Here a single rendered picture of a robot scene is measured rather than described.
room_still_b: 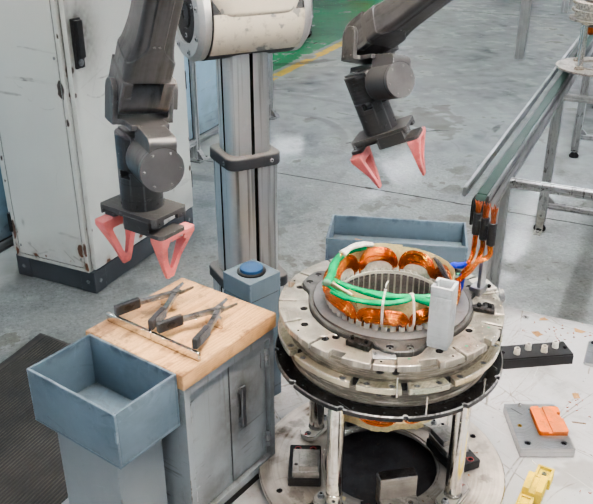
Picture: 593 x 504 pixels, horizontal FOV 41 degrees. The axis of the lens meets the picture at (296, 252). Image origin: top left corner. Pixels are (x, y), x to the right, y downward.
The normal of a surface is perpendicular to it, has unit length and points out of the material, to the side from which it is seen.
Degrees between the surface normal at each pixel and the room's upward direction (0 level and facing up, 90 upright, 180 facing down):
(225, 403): 90
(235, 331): 0
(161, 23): 117
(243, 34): 108
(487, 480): 0
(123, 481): 90
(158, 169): 90
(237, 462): 90
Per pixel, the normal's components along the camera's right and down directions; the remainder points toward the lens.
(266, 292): 0.70, 0.32
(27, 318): 0.00, -0.90
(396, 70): 0.51, 0.09
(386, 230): -0.15, 0.44
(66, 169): -0.44, 0.40
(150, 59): 0.36, 0.77
